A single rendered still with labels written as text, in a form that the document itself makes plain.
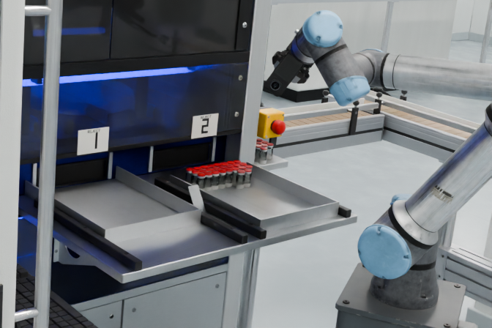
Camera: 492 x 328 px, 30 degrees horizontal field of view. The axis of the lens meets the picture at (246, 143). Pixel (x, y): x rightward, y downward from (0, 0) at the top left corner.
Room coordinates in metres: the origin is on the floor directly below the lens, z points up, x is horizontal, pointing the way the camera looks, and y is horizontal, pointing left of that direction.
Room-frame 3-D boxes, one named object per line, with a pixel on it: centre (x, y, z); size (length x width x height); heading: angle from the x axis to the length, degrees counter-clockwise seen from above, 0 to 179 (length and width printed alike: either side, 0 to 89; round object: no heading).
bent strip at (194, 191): (2.00, 0.07, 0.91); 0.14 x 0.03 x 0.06; 44
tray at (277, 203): (2.15, -0.03, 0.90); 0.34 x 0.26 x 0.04; 43
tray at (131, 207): (2.00, 0.30, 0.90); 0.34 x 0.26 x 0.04; 43
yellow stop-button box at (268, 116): (2.49, -0.05, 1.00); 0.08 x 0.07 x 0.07; 43
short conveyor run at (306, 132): (2.79, -0.16, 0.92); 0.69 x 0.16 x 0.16; 133
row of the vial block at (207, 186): (2.23, 0.04, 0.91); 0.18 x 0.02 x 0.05; 133
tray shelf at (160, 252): (2.06, 0.12, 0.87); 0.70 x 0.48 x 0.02; 133
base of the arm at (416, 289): (1.89, -0.39, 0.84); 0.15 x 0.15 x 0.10
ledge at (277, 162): (2.53, -0.03, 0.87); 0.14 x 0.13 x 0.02; 43
